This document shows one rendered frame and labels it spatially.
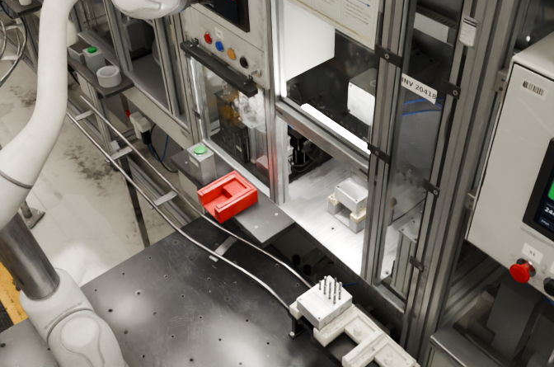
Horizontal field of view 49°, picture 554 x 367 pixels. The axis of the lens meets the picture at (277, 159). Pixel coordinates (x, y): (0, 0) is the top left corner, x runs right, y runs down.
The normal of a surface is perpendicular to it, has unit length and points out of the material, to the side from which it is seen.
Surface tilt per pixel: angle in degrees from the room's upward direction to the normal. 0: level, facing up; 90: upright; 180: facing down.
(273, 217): 0
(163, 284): 0
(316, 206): 0
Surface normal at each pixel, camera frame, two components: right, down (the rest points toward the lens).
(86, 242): -0.04, -0.75
